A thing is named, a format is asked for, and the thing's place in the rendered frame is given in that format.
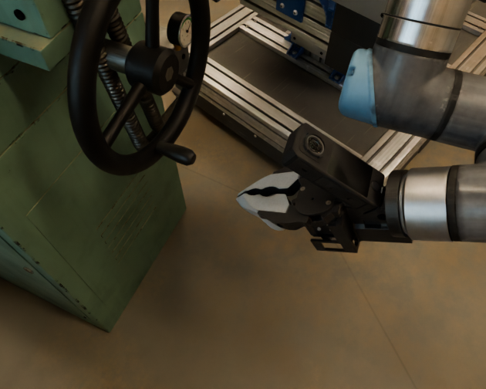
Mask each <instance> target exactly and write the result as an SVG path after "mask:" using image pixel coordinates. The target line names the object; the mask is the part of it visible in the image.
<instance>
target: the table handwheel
mask: <svg viewBox="0 0 486 389"><path fill-rule="evenodd" d="M120 1H121V0H85V2H84V3H83V7H82V9H81V11H80V14H79V17H78V20H77V23H76V27H75V30H74V33H73V39H72V42H71V46H70V51H69V54H68V55H69V61H68V70H67V101H68V108H69V117H70V120H71V124H72V127H73V132H74V134H75V136H76V139H77V141H78V143H79V145H80V147H81V149H82V150H83V153H84V154H85V155H86V156H87V157H88V159H89V160H90V161H91V162H92V163H93V164H94V165H96V166H97V167H98V168H99V169H100V170H102V171H105V172H106V173H109V174H114V175H119V176H127V175H132V174H137V173H140V172H141V171H144V170H146V169H148V168H149V167H151V166H152V165H154V164H155V163H156V162H158V161H159V160H160V159H161V158H162V157H163V155H162V154H160V153H158V152H156V146H157V143H158V142H159V141H163V142H167V143H171V144H174V142H175V141H176V140H177V138H178V137H179V136H180V134H181V132H182V130H183V129H184V127H185V125H186V123H187V121H188V119H189V117H190V115H191V113H192V110H193V109H194V105H195V103H196V101H197V97H198V94H199V92H200V89H201V85H202V82H203V78H204V73H205V70H206V65H207V61H208V51H209V45H210V34H211V16H210V6H209V0H188V1H189V5H190V10H191V51H190V56H189V61H188V65H187V72H186V76H183V75H181V74H179V73H178V72H179V62H178V58H177V55H176V53H175V51H174V50H172V49H170V48H167V47H165V46H160V21H159V0H146V21H145V40H140V41H139V42H137V43H136V44H135V45H134V46H128V45H125V44H123V43H120V42H115V41H113V40H110V39H106V38H105V37H106V32H107V30H108V28H109V25H110V22H111V20H112V17H113V15H114V12H115V11H116V8H117V6H118V5H119V3H120ZM103 42H104V45H105V46H106V53H107V56H106V61H107V62H106V64H107V65H108V67H109V68H111V70H114V71H117V72H119V73H123V74H126V77H127V81H128V83H129V84H130V85H131V86H132V87H131V89H130V91H129V93H128V94H127V96H126V97H125V99H124V101H123V102H122V104H121V105H120V108H119V109H118V111H117V112H116V114H115V115H114V116H113V118H112V120H111V121H110V122H109V124H108V125H107V127H106V129H105V130H104V131H103V132H102V131H101V128H100V122H99V119H98V114H97V108H96V81H97V73H98V67H99V62H100V54H101V51H102V48H103ZM174 84H177V85H179V86H182V89H181V92H180V95H179V97H178V99H177V102H176V104H175V106H174V109H173V111H172V113H171V114H170V116H169V118H168V120H167V122H166V123H165V124H164V126H163V128H162V129H161V130H160V132H159V133H158V135H157V136H156V137H155V138H154V139H153V140H152V141H151V142H150V143H149V144H148V145H147V146H145V147H144V148H142V149H141V150H139V151H138V152H135V153H133V154H118V153H117V152H115V151H114V150H113V149H112V148H111V147H112V145H113V143H114V141H115V140H116V138H117V136H118V135H119V133H120V131H121V130H122V129H123V126H124V125H125V123H126V122H127V120H128V118H129V117H130V115H131V113H132V112H133V111H134V109H135V108H136V106H137V105H138V103H139V102H140V101H141V99H142V98H143V96H144V94H145V93H146V92H149V93H153V94H156V95H158V96H163V95H164V94H166V93H168V92H169V91H170V90H171V89H172V88H173V87H174Z"/></svg>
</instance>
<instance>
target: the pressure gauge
mask: <svg viewBox="0 0 486 389"><path fill-rule="evenodd" d="M189 26H190V28H189ZM188 28H189V30H188ZM186 30H188V33H187V32H186ZM167 38H168V40H169V42H170V43H171V44H173V45H174V47H175V49H176V51H180V50H181V47H183V48H186V47H188V46H189V45H190V44H191V14H186V13H183V12H175V13H174V14H173V15H172V16H171V17H170V19H169V22H168V24H167Z"/></svg>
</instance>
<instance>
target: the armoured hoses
mask: <svg viewBox="0 0 486 389"><path fill-rule="evenodd" d="M84 2H85V0H62V3H63V4H64V7H65V8H66V11H67V12H68V14H69V17H70V18H71V22H72V23H73V24H74V25H73V26H74V27H76V23H77V20H78V17H79V14H80V11H81V9H82V7H83V3H84ZM125 27H126V26H125V25H124V24H123V21H122V18H121V17H120V13H119V12H118V8H116V11H115V12H114V15H113V17H112V20H111V22H110V25H109V28H108V30H107V33H108V34H109V37H110V38H111V40H113V41H115V42H120V43H123V44H125V45H128V46H132V42H131V41H130V38H129V35H128V34H127V30H126V29H125ZM106 56H107V53H106V46H105V45H104V42H103V48H102V51H101V54H100V62H99V67H98V74H99V77H100V80H101V81H102V82H103V85H104V87H105V89H106V91H107V94H108V95H109V98H110V99H111V101H112V103H113V105H114V107H115V109H116V111H118V109H119V108H120V105H121V104H122V102H123V101H124V99H125V97H126V96H127V94H126V90H125V88H124V87H123V84H122V81H121V80H120V77H119V76H118V73H117V72H116V71H114V70H111V68H109V67H108V65H107V64H106V62H107V61H106ZM177 99H178V98H176V99H175V100H174V101H173V102H172V103H171V105H170V106H169V107H168V108H167V109H166V111H165V112H164V113H163V114H162V116H161V115H160V111H159V109H158V108H157V104H156V101H155V100H154V96H153V95H152V93H149V92H146V93H145V94H144V96H143V98H142V99H141V101H140V106H141V107H142V110H143V112H144V115H145V116H146V118H147V121H148V123H149V125H150V128H151V129H152V131H151V132H150V133H149V134H148V135H147V136H146V135H145V134H144V132H143V129H142V127H141V125H140V121H139V120H138V118H137V115H136V113H135V112H134V111H133V112H132V113H131V115H130V117H129V118H128V120H127V122H126V123H125V125H124V128H125V129H126V131H127V133H128V136H129V137H130V140H131V141H132V144H133V145H134V147H135V149H136V150H137V151H139V150H141V149H142V148H144V147H145V146H147V145H148V144H149V143H150V142H151V141H152V140H153V139H154V138H155V137H156V136H157V135H158V133H159V132H160V130H161V129H162V128H163V126H164V124H165V123H166V122H167V120H168V118H169V116H170V114H171V113H172V111H173V109H174V106H175V104H176V102H177Z"/></svg>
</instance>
